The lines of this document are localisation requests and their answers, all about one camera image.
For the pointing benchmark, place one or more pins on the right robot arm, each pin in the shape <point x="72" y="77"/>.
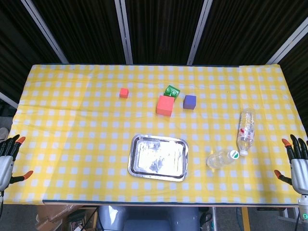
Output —
<point x="303" y="211"/>

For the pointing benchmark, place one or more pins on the small red cube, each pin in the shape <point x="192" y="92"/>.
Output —
<point x="124" y="93"/>

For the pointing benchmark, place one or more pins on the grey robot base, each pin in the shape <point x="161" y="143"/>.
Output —
<point x="149" y="219"/>

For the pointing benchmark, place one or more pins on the clear bottle with white cap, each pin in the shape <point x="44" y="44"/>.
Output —
<point x="246" y="131"/>

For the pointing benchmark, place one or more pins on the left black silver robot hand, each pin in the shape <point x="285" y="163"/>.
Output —
<point x="6" y="168"/>

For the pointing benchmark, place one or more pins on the rectangular metal tray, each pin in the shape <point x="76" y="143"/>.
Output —
<point x="158" y="157"/>

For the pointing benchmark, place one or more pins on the black corrugated partition panel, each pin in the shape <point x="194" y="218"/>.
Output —
<point x="19" y="48"/>
<point x="245" y="29"/>
<point x="84" y="29"/>
<point x="163" y="29"/>

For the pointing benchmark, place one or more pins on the green toy brick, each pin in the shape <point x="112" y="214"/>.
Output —
<point x="171" y="91"/>

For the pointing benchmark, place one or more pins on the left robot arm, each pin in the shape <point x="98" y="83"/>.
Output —
<point x="1" y="199"/>

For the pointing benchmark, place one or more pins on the yellow white checkered tablecloth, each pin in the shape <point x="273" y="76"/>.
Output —
<point x="72" y="134"/>

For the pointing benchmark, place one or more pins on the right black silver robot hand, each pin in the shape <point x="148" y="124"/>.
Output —
<point x="299" y="170"/>

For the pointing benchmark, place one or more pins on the purple cube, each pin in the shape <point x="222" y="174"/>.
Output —
<point x="189" y="102"/>

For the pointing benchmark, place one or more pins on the metal table leg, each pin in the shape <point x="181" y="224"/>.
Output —
<point x="214" y="219"/>

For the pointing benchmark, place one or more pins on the clear bottle with green cap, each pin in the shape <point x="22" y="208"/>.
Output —
<point x="220" y="159"/>

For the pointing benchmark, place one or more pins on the white partition post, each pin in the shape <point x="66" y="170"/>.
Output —
<point x="124" y="31"/>
<point x="286" y="45"/>
<point x="8" y="99"/>
<point x="198" y="31"/>
<point x="45" y="33"/>

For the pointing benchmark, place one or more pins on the large red cube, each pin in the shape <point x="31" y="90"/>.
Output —
<point x="165" y="106"/>

